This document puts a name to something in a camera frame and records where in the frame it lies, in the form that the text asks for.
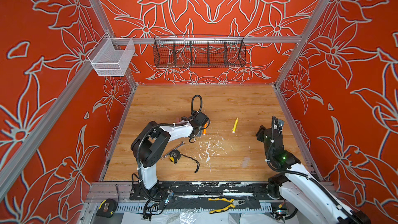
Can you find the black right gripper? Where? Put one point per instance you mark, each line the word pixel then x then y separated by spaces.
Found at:
pixel 261 133

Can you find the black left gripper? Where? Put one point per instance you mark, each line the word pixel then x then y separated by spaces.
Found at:
pixel 199 130

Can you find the clear pen cap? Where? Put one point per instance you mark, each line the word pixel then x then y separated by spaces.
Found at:
pixel 245 163

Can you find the orange marker pen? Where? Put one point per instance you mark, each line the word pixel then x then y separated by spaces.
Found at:
pixel 205 129

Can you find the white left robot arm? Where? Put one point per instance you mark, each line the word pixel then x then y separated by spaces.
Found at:
pixel 151 143

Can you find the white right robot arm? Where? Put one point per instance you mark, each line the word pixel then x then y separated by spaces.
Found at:
pixel 295 183

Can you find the yellow highlighter pen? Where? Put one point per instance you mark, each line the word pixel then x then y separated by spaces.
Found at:
pixel 235 125

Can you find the small pink wrench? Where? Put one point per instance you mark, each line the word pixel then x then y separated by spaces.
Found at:
pixel 176 147

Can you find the yellow black pliers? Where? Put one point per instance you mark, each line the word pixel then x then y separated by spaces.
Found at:
pixel 225 204

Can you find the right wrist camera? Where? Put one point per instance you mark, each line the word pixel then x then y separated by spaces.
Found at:
pixel 280 124

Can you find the black wire wall basket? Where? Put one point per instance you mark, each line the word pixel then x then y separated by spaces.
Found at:
pixel 199 51

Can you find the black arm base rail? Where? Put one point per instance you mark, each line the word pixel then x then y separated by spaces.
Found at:
pixel 196 189

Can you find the white wire mesh basket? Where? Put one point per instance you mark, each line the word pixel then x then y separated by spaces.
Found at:
pixel 112 56

